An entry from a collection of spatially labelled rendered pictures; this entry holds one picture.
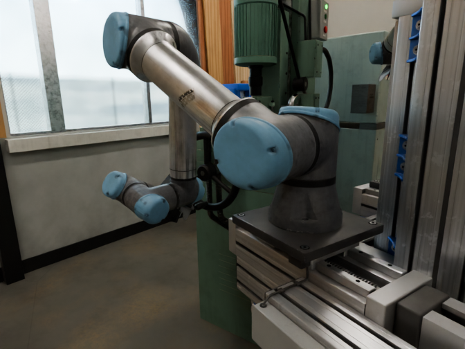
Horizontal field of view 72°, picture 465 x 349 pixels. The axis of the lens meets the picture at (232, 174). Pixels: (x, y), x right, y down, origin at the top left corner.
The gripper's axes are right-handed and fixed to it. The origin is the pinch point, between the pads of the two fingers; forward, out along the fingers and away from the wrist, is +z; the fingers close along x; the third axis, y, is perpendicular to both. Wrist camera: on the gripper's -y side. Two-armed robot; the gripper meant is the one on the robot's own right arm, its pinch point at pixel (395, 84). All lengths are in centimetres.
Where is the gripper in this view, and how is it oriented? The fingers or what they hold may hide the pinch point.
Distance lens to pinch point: 170.4
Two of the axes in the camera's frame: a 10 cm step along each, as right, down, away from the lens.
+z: 1.9, 4.3, 8.8
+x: 8.5, 3.8, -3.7
